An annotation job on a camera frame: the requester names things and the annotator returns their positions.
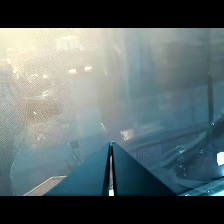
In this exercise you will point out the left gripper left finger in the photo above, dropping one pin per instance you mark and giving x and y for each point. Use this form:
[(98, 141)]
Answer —
[(90, 176)]

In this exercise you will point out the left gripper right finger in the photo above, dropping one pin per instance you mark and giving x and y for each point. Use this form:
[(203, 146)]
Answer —
[(133, 176)]

